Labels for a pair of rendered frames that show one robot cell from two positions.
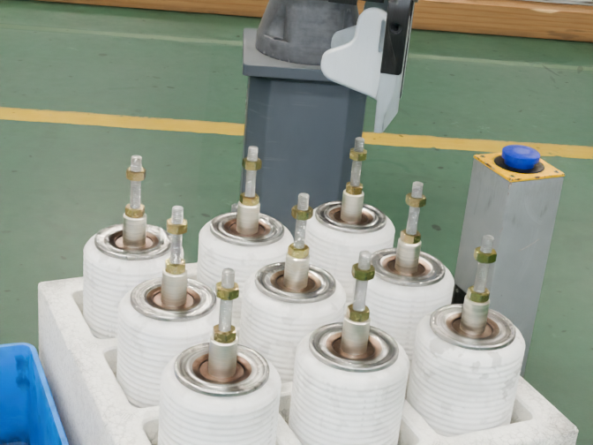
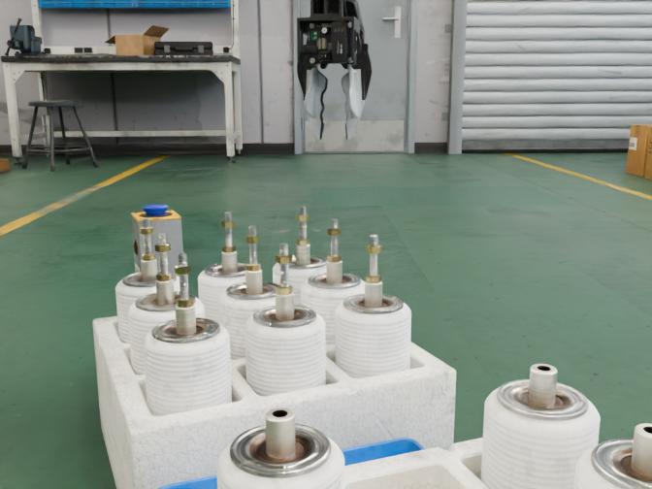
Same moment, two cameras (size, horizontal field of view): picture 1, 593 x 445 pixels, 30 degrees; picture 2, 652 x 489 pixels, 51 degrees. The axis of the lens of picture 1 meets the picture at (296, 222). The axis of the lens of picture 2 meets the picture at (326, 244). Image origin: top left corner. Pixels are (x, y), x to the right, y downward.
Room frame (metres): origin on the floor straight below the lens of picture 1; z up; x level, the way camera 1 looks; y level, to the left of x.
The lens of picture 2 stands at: (0.76, 0.88, 0.51)
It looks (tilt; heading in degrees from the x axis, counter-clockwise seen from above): 13 degrees down; 273
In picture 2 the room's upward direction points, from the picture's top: straight up
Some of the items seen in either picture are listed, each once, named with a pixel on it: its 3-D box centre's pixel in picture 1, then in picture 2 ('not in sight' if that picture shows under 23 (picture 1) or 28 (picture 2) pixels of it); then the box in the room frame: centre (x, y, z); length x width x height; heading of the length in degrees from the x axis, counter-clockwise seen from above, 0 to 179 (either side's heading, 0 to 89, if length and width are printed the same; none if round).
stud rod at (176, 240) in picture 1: (176, 247); (284, 275); (0.85, 0.10, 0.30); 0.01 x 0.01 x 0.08
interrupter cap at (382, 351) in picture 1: (353, 347); (334, 280); (0.80, -0.06, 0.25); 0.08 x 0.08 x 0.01
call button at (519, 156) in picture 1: (520, 159); (155, 211); (1.10, -0.23, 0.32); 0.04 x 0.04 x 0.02
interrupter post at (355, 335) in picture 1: (355, 334); (334, 272); (0.80, -0.06, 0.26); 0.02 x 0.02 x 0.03
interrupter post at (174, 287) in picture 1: (174, 286); (284, 306); (0.85, 0.10, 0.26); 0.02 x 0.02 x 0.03
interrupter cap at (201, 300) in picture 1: (173, 299); (284, 316); (0.85, 0.10, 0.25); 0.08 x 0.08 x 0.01
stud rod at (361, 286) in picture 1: (360, 293); (334, 245); (0.80, -0.06, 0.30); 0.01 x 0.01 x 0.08
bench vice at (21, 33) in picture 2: not in sight; (24, 39); (3.12, -3.98, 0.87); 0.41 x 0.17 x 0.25; 95
